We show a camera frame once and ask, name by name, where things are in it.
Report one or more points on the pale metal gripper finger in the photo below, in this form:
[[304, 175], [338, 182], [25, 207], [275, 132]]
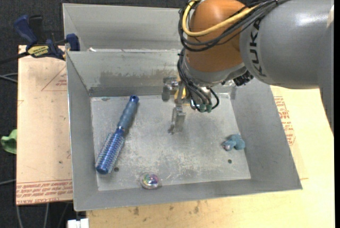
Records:
[[173, 120], [180, 122]]

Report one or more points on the grey metal bin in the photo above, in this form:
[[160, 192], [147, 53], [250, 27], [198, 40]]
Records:
[[170, 147]]

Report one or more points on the blue round hairbrush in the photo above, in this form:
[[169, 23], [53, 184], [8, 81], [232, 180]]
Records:
[[117, 134]]

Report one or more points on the teal small toy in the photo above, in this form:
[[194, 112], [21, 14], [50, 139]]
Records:
[[236, 142]]

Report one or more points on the iridescent clear glass ball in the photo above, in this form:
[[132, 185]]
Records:
[[150, 180]]

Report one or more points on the brown cardboard board, red print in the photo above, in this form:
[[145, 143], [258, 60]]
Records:
[[42, 126]]

